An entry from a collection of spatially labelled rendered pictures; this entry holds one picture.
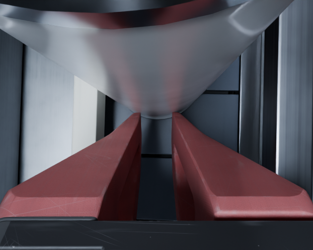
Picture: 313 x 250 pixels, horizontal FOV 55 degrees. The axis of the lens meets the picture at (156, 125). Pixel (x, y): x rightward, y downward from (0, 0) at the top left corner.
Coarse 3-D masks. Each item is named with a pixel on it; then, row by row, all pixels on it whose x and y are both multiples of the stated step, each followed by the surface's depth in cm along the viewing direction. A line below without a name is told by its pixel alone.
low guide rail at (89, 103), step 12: (84, 84) 14; (84, 96) 14; (96, 96) 14; (84, 108) 14; (96, 108) 14; (84, 120) 14; (96, 120) 14; (72, 132) 14; (84, 132) 14; (96, 132) 14; (72, 144) 14; (84, 144) 14
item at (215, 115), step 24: (216, 96) 18; (120, 120) 18; (144, 120) 18; (168, 120) 18; (192, 120) 18; (216, 120) 18; (144, 144) 18; (168, 144) 18; (144, 168) 18; (168, 168) 18; (144, 192) 18; (168, 192) 18; (144, 216) 18; (168, 216) 17
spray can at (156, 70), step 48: (0, 0) 2; (48, 0) 2; (96, 0) 2; (144, 0) 2; (192, 0) 2; (240, 0) 2; (288, 0) 3; (48, 48) 3; (96, 48) 3; (144, 48) 3; (192, 48) 3; (240, 48) 4; (144, 96) 6; (192, 96) 8
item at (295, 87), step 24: (312, 0) 9; (288, 24) 9; (312, 24) 9; (264, 48) 11; (288, 48) 9; (312, 48) 9; (264, 72) 11; (288, 72) 9; (312, 72) 9; (264, 96) 10; (288, 96) 9; (312, 96) 9; (264, 120) 10; (288, 120) 9; (312, 120) 9; (264, 144) 10; (288, 144) 9; (312, 144) 9; (288, 168) 9; (312, 168) 9; (312, 192) 9
